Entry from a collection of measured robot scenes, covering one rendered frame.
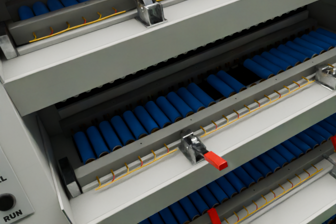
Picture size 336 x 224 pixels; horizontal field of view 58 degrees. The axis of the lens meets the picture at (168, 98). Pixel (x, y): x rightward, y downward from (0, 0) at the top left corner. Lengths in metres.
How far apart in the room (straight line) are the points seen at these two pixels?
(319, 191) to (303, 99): 0.19
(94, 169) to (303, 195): 0.38
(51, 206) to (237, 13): 0.33
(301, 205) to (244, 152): 0.19
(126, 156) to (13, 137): 0.15
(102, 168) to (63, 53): 0.16
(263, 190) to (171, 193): 0.22
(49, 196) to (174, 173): 0.16
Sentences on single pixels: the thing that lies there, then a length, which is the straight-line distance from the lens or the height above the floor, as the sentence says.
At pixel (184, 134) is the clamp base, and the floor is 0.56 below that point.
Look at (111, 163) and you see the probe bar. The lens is 0.42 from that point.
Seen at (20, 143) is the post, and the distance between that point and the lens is 0.36.
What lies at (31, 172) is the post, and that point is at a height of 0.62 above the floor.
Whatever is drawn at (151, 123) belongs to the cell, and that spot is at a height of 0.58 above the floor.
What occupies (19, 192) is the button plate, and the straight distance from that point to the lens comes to 0.37.
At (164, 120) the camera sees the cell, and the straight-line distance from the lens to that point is 0.46.
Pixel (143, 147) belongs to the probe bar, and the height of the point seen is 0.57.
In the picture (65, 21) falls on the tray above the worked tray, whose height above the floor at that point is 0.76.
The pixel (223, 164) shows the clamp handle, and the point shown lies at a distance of 0.36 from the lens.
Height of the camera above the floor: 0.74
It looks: 16 degrees down
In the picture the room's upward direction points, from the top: 18 degrees counter-clockwise
